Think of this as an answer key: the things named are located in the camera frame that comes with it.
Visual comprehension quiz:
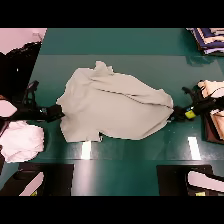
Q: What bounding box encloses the cream garment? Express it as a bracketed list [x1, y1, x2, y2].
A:
[197, 79, 224, 100]

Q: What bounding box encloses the pink garment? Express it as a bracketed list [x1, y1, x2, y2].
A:
[0, 27, 48, 55]

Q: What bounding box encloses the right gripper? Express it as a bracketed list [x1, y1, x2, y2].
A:
[170, 105, 198, 122]

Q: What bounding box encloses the white garment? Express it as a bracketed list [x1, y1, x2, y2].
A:
[0, 120, 46, 164]

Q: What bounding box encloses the blue striped garment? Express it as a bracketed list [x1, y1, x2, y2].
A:
[185, 27, 224, 56]

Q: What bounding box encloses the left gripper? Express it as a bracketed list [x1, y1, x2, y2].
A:
[45, 103, 66, 124]

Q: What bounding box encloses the beige T-shirt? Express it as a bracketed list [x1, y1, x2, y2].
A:
[55, 60, 175, 143]

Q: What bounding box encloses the brown garment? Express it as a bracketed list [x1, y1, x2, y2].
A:
[202, 109, 224, 145]

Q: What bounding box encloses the black garment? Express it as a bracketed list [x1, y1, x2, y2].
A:
[0, 41, 43, 103]

